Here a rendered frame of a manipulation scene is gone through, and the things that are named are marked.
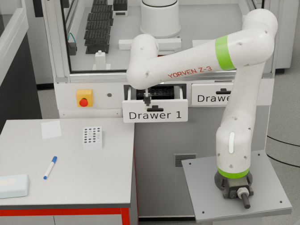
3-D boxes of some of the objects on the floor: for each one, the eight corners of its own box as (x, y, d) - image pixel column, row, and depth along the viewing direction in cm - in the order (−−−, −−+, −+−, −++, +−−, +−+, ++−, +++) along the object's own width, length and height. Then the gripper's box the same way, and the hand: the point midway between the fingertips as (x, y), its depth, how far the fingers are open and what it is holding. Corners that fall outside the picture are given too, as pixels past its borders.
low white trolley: (138, 321, 240) (130, 202, 198) (6, 322, 242) (-30, 205, 199) (141, 228, 289) (135, 117, 246) (31, 230, 290) (6, 119, 248)
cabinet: (259, 224, 288) (273, 105, 244) (76, 227, 291) (57, 110, 246) (236, 126, 368) (244, 22, 323) (93, 128, 370) (81, 26, 325)
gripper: (136, 60, 211) (139, 96, 230) (136, 85, 203) (139, 120, 222) (155, 60, 211) (156, 96, 230) (155, 85, 203) (156, 119, 222)
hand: (147, 103), depth 223 cm, fingers closed, pressing on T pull
